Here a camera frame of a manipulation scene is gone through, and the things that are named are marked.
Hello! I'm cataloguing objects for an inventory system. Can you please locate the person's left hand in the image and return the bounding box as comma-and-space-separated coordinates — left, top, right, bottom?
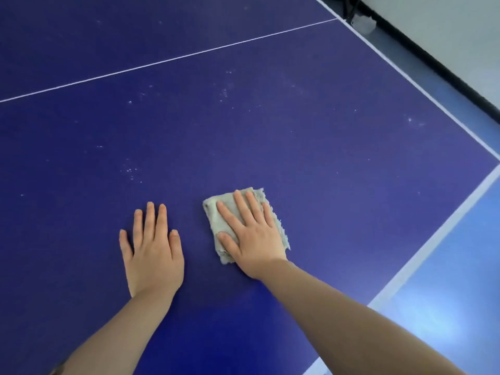
118, 202, 185, 299

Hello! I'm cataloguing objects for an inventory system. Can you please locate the person's left forearm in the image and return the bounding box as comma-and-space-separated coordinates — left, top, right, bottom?
51, 286, 177, 375

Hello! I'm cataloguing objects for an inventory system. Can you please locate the black stand leg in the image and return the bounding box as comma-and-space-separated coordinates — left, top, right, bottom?
334, 0, 366, 24

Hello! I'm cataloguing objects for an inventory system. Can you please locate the person's right hand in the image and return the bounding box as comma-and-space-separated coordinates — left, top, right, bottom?
215, 190, 289, 281

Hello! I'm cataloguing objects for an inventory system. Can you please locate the clear plastic bag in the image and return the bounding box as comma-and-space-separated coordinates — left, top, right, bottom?
350, 14, 378, 35

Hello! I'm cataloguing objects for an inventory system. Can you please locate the grey cleaning cloth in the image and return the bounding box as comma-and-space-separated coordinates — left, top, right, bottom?
202, 186, 292, 265

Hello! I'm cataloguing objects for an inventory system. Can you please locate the blue table tennis table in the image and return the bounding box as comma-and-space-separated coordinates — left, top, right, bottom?
0, 0, 500, 375

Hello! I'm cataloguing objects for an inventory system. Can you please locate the person's right forearm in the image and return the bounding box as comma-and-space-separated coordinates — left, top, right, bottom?
257, 259, 466, 375

